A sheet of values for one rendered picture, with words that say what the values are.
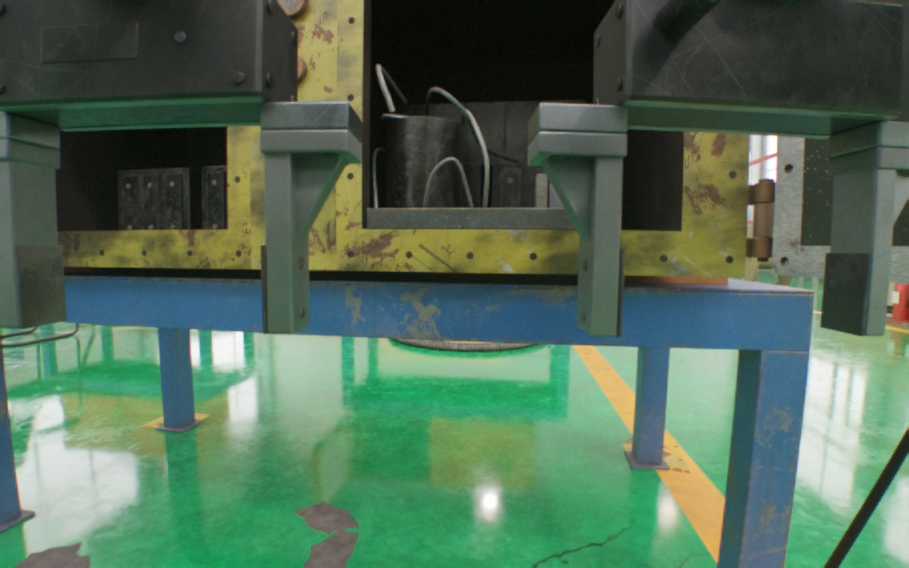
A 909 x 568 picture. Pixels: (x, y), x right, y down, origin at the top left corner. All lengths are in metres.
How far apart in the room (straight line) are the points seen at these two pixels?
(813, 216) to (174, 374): 1.91
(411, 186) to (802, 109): 0.67
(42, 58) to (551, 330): 0.69
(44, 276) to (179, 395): 1.70
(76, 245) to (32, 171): 0.83
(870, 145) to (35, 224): 0.41
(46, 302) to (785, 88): 0.36
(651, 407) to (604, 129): 1.41
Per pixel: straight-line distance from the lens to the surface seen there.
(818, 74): 0.26
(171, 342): 1.94
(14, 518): 1.63
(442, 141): 0.85
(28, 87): 0.27
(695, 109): 0.23
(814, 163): 0.76
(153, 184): 1.27
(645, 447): 1.63
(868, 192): 0.28
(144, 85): 0.24
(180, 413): 2.00
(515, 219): 0.74
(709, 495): 1.55
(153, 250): 0.99
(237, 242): 0.88
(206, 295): 0.96
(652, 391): 1.57
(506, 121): 1.06
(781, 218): 0.78
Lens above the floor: 0.69
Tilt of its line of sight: 5 degrees down
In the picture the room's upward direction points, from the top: 1 degrees clockwise
